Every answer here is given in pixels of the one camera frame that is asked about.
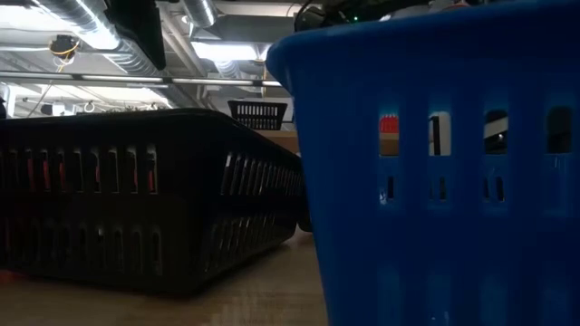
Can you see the red slotted plastic basket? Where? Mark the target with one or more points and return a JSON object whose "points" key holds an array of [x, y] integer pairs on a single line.
{"points": [[389, 124]]}

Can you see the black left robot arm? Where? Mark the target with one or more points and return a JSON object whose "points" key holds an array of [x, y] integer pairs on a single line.
{"points": [[136, 27]]}

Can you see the silver overhead bar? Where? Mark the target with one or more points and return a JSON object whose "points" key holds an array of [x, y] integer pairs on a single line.
{"points": [[136, 78]]}

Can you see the silver ventilation duct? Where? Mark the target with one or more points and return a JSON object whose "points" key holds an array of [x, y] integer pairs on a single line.
{"points": [[90, 27], [199, 11]]}

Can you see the blue slotted plastic basket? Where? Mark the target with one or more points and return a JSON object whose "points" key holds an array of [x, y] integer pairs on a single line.
{"points": [[453, 249]]}

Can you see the black slotted plastic basket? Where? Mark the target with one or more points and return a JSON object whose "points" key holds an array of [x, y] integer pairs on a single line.
{"points": [[258, 113], [181, 213]]}

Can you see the ceiling light panel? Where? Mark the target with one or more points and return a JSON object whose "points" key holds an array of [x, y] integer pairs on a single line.
{"points": [[224, 50]]}

